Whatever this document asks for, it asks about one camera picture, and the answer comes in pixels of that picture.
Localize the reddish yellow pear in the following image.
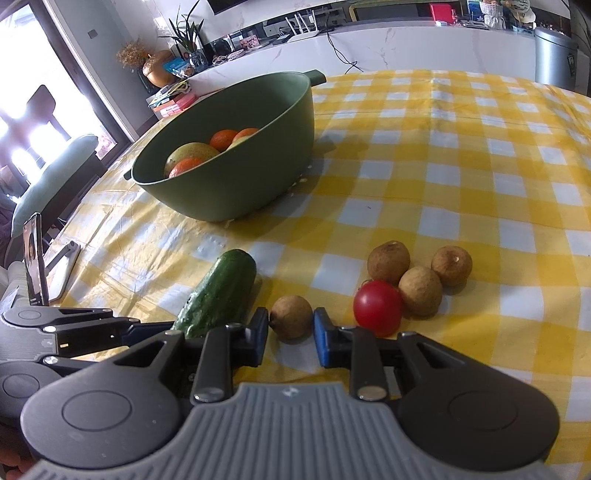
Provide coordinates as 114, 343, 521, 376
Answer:
164, 142, 221, 178

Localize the black chair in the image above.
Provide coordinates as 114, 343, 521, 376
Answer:
9, 84, 105, 232

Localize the red box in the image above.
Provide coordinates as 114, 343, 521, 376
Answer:
429, 2, 455, 24

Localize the pink shoebox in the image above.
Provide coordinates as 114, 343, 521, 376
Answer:
148, 90, 197, 118

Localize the black smartphone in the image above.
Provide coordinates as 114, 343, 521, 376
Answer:
23, 212, 49, 306

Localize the green cucumber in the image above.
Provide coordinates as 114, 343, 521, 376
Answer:
172, 249, 257, 339

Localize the blue snack bag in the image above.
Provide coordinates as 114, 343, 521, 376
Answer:
164, 58, 195, 77

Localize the white phone stand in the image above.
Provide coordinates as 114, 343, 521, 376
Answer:
44, 241, 81, 303

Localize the light green seat cushion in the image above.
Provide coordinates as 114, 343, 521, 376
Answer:
11, 135, 100, 227

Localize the white router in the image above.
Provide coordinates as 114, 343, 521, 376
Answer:
286, 11, 319, 42

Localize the brown longan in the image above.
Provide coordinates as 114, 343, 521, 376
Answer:
398, 266, 443, 317
431, 246, 474, 287
269, 295, 314, 341
367, 241, 411, 285

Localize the dried flower bunch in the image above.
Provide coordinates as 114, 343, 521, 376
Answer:
116, 39, 151, 70

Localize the black power cable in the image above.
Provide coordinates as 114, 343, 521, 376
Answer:
327, 28, 363, 72

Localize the black flat television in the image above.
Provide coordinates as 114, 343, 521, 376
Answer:
208, 0, 259, 14

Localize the red cherry tomato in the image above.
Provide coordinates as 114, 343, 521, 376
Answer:
353, 280, 404, 337

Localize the silver trash can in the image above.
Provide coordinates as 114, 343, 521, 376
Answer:
534, 27, 579, 88

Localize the white marble television cabinet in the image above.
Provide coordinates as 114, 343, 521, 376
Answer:
185, 14, 578, 88

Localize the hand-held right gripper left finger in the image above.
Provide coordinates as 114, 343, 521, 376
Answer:
113, 307, 269, 403

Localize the golden round vase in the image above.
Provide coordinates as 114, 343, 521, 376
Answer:
142, 50, 175, 88

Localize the yellow checked tablecloth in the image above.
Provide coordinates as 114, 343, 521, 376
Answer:
46, 69, 591, 435

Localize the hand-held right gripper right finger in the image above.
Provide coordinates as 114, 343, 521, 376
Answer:
313, 307, 467, 402

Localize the green plant in glass vase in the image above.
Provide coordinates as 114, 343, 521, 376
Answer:
157, 0, 208, 70

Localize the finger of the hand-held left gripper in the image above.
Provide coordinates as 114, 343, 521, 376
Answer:
44, 342, 153, 370
42, 307, 175, 343

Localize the green colander bowl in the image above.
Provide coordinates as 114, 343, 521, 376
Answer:
124, 69, 328, 223

